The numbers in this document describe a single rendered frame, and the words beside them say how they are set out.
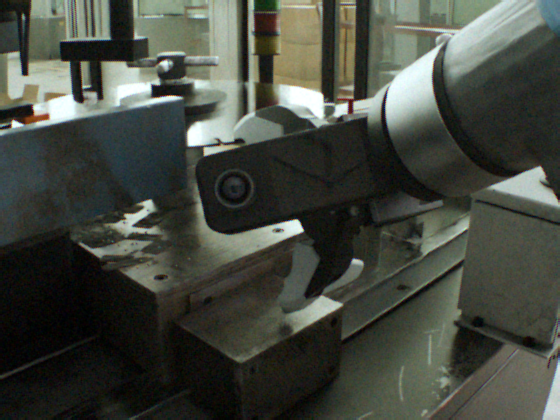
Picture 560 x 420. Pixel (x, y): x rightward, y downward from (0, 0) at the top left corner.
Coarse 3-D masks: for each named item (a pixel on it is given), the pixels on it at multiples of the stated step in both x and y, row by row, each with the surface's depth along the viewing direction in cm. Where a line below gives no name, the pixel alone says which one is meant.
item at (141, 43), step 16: (112, 0) 49; (128, 0) 49; (112, 16) 49; (128, 16) 50; (112, 32) 50; (128, 32) 50; (64, 48) 52; (80, 48) 51; (96, 48) 51; (112, 48) 50; (128, 48) 50; (144, 48) 51; (80, 64) 52; (96, 64) 53; (80, 80) 52; (96, 80) 54; (80, 96) 53
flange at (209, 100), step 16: (192, 80) 60; (128, 96) 60; (144, 96) 59; (160, 96) 58; (176, 96) 58; (192, 96) 58; (208, 96) 59; (224, 96) 60; (192, 112) 56; (208, 112) 57
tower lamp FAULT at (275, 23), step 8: (256, 16) 83; (264, 16) 83; (272, 16) 83; (280, 16) 84; (256, 24) 83; (264, 24) 83; (272, 24) 83; (280, 24) 85; (256, 32) 84; (264, 32) 83; (272, 32) 84; (280, 32) 85
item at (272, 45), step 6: (252, 36) 85; (258, 36) 84; (264, 36) 84; (270, 36) 84; (276, 36) 84; (252, 42) 85; (258, 42) 84; (264, 42) 84; (270, 42) 84; (276, 42) 85; (252, 48) 85; (258, 48) 85; (264, 48) 84; (270, 48) 84; (276, 48) 85; (252, 54) 86; (258, 54) 85; (264, 54) 85; (270, 54) 85; (276, 54) 85
